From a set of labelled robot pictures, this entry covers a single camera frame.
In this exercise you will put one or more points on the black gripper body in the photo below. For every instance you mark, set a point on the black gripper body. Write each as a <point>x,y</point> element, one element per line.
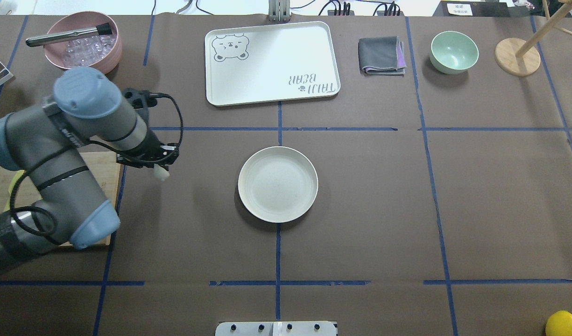
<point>151,145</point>

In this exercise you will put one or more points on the white steamed bun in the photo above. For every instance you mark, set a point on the white steamed bun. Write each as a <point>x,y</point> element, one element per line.
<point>160,173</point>

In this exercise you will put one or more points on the beige round plate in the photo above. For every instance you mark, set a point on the beige round plate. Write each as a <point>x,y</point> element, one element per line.
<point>278,184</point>

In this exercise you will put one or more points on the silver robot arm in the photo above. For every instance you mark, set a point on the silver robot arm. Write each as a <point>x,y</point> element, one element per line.
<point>43,140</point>

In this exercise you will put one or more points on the white bear tray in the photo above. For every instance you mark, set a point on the white bear tray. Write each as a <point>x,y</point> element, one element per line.
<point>270,63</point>

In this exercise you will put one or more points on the bamboo cutting board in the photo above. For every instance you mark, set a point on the bamboo cutting board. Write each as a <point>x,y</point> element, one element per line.
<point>103,177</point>

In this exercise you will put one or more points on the pink bowl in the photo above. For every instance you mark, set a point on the pink bowl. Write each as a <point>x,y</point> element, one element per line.
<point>102,52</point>

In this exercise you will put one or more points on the yellow plastic knife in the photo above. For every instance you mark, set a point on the yellow plastic knife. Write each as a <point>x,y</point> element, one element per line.
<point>11,187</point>

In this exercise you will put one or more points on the folded grey cloth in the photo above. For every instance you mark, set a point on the folded grey cloth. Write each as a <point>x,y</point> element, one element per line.
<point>381,56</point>

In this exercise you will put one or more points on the mint green bowl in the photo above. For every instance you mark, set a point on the mint green bowl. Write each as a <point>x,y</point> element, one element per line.
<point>453,52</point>

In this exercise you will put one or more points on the wooden mug stand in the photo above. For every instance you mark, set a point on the wooden mug stand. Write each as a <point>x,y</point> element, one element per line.
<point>520,57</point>

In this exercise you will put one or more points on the yellow lemon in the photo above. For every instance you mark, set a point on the yellow lemon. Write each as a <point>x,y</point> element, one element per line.
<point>559,324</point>

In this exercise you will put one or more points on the aluminium frame post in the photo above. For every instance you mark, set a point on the aluminium frame post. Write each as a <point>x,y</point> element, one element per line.
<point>279,10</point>

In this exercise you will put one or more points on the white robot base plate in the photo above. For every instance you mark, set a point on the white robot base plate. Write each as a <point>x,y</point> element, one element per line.
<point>277,328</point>

